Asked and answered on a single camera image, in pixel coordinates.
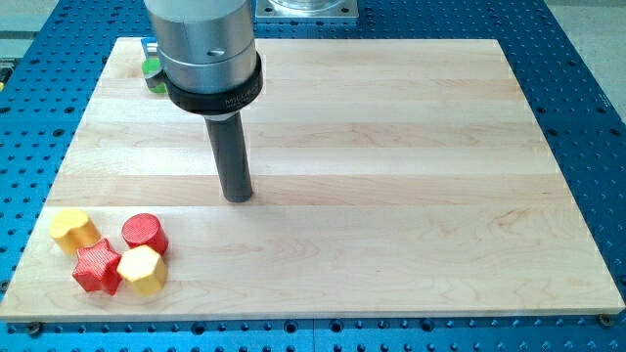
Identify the light wooden board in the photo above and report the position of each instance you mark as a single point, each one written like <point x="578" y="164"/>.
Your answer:
<point x="391" y="178"/>

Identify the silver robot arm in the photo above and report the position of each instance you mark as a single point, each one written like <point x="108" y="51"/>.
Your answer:
<point x="207" y="53"/>

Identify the blue block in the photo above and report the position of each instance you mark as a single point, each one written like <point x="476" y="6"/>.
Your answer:
<point x="149" y="46"/>

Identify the red cylinder block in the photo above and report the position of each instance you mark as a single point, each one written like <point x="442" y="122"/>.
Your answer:
<point x="145" y="229"/>

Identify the red star block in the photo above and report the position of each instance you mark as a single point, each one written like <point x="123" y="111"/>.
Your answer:
<point x="96" y="268"/>

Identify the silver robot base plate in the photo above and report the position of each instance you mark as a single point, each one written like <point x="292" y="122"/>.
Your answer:
<point x="300" y="10"/>

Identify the green block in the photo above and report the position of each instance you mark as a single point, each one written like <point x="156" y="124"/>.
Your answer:
<point x="153" y="75"/>

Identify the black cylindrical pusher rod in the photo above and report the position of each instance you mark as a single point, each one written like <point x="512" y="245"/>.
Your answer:
<point x="227" y="139"/>

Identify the blue perforated metal table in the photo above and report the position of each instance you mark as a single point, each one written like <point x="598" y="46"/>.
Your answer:
<point x="51" y="87"/>

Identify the yellow heart block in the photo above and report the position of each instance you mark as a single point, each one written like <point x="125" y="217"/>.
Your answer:
<point x="72" y="229"/>

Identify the yellow hexagon block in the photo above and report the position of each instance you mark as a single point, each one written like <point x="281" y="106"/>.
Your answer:
<point x="143" y="269"/>

